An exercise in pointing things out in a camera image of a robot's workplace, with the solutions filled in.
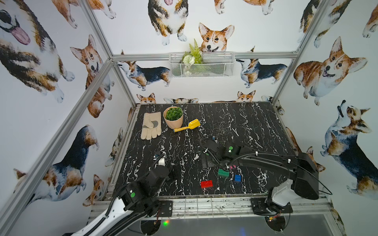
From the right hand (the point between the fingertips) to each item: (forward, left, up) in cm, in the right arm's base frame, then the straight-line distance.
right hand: (207, 161), depth 78 cm
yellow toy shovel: (+32, +10, -11) cm, 36 cm away
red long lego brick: (-9, +1, -10) cm, 13 cm away
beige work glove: (+31, +39, -10) cm, 51 cm away
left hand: (-2, +17, +2) cm, 17 cm away
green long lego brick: (-3, -9, -11) cm, 15 cm away
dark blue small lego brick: (-6, -17, -11) cm, 21 cm away
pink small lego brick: (+1, -14, -11) cm, 18 cm away
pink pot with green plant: (+32, +22, -1) cm, 39 cm away
